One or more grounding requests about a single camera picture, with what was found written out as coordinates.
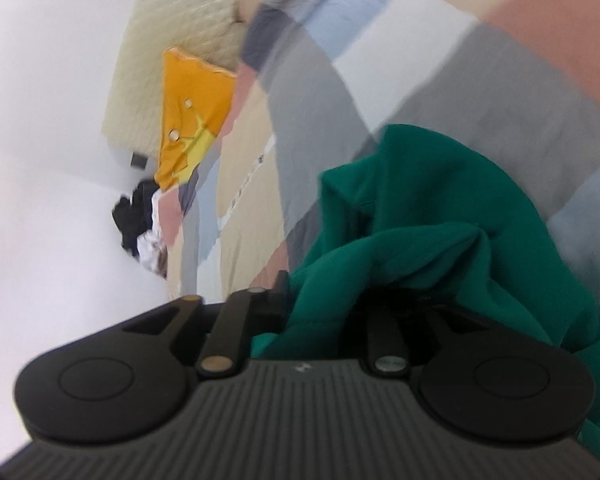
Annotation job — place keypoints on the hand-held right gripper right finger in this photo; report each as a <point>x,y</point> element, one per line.
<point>385,340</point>

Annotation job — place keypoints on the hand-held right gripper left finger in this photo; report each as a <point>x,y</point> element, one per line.
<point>280,292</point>

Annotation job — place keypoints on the green hoodie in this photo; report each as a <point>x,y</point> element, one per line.
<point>430,210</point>

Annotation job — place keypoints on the black clothes pile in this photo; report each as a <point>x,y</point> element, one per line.
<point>135,210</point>

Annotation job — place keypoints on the white silver garment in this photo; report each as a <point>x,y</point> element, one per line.
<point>150,247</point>

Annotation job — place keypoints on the yellow crown pillow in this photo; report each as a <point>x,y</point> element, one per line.
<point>190,125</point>

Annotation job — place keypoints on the patchwork blanket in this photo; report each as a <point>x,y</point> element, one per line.
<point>430,60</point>

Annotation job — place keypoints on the cream quilted headboard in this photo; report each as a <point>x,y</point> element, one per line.
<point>180,10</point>

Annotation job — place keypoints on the dark wall socket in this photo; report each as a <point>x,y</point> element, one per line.
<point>139,160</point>

